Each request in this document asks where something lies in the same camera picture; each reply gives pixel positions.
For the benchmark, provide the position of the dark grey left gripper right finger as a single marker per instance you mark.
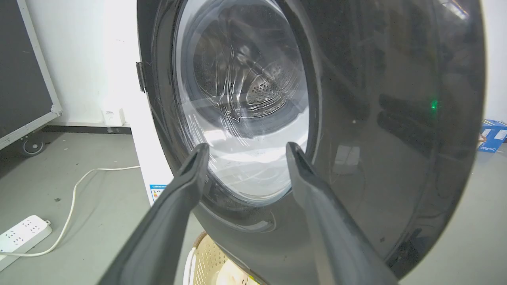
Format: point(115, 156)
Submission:
point(332, 233)

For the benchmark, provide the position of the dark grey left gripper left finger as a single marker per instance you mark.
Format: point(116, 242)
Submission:
point(158, 233)

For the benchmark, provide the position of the dark round washing machine door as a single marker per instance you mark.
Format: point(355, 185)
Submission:
point(396, 118)

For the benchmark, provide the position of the white washing machine body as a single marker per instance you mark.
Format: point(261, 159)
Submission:
point(146, 166)

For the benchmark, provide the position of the blue energy label sticker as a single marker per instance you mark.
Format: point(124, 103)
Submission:
point(157, 193)

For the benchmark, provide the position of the cream perforated laundry basket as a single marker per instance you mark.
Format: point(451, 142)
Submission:
point(210, 263)

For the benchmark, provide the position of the white power strip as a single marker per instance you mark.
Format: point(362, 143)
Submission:
point(21, 236)

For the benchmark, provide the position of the black caster wheel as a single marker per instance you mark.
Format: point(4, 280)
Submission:
point(32, 146)

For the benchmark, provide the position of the blue cardboard box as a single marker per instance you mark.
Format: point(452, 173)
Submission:
point(492, 136)

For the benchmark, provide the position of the small white wall box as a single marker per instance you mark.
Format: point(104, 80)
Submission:
point(113, 117)

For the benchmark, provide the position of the black panel with silver frame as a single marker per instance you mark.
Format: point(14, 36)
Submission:
point(20, 67)

